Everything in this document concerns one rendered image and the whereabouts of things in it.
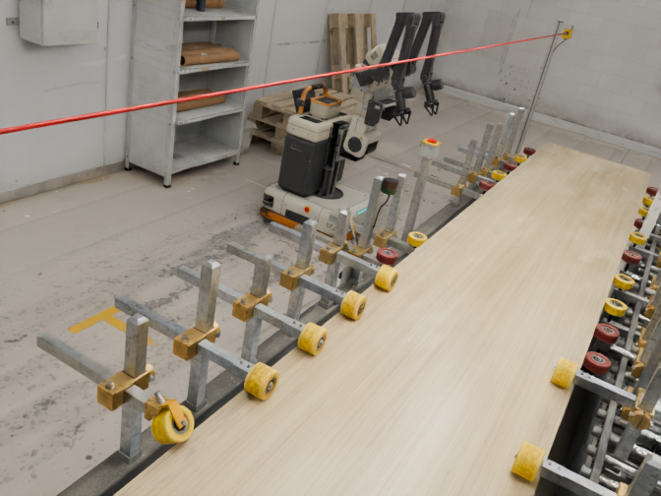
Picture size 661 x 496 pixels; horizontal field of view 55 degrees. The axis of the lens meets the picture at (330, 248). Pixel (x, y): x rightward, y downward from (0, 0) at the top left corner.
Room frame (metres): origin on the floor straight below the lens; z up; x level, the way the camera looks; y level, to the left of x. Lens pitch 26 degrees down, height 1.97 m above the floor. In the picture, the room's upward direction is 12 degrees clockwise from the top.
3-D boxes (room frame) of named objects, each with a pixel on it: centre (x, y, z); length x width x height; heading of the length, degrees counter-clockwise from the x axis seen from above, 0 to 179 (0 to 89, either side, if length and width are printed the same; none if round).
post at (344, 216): (2.08, -0.03, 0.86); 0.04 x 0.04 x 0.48; 65
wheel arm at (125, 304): (1.37, 0.32, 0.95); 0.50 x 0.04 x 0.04; 65
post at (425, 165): (2.78, -0.34, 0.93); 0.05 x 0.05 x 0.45; 65
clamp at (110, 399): (1.15, 0.40, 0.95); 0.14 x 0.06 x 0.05; 155
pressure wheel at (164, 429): (1.07, 0.26, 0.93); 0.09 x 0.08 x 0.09; 65
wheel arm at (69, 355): (1.18, 0.49, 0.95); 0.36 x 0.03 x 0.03; 65
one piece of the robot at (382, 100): (4.20, -0.14, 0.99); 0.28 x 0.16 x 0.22; 155
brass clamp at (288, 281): (1.84, 0.09, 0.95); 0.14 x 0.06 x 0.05; 155
